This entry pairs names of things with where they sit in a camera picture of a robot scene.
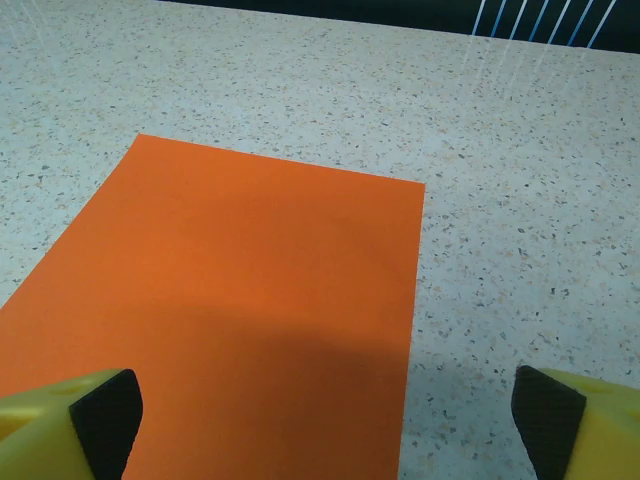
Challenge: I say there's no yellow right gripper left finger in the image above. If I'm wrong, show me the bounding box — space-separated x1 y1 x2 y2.
0 367 145 480

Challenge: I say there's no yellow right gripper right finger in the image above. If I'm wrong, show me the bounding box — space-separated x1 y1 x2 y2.
511 363 640 480

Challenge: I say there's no orange paper sheet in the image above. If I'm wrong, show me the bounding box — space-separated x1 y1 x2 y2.
0 132 427 480

